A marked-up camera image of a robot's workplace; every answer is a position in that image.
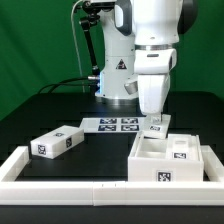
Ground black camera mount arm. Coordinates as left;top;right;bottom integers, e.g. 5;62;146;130
79;0;116;79

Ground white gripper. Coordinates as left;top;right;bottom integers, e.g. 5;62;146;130
138;74;170;122

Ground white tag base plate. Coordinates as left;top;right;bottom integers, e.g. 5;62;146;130
80;117;144;133

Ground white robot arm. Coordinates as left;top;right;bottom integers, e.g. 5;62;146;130
96;0;197;123

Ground white cabinet body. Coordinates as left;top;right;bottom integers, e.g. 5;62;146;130
128;133;204;182

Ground white cabinet top block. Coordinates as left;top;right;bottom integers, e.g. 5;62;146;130
30;125;84;159

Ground white U-shaped fence frame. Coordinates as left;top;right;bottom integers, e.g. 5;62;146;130
0;146;224;206

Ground white cabinet door panel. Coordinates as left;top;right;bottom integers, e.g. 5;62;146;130
165;134;200;161
142;114;171;139

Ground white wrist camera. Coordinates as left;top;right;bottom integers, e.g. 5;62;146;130
124;78;138;97

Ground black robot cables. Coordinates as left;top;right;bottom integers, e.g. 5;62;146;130
38;78;101;95

